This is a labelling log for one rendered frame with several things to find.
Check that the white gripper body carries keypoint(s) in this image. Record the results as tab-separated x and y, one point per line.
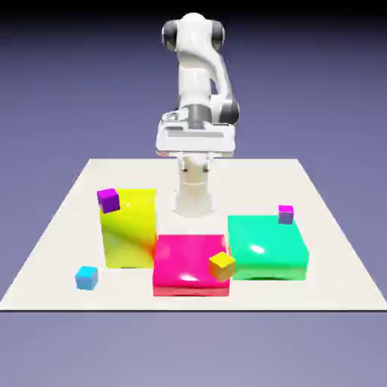
196	142

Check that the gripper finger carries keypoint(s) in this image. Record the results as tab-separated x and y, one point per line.
206	163
184	163

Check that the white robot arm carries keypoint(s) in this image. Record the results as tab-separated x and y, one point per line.
193	60

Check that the small purple cube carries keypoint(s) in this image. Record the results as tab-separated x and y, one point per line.
108	201

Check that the small magenta cube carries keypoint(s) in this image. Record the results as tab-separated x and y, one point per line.
285	214

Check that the small yellow cube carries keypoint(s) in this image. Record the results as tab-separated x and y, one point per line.
222	266

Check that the small cyan cube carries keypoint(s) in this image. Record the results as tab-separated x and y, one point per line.
86	278

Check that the large yellow box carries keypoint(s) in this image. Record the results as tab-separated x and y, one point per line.
130	235

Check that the large pink box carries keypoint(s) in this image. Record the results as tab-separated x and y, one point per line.
184	260

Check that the large green box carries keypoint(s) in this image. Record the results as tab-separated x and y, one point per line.
266	248

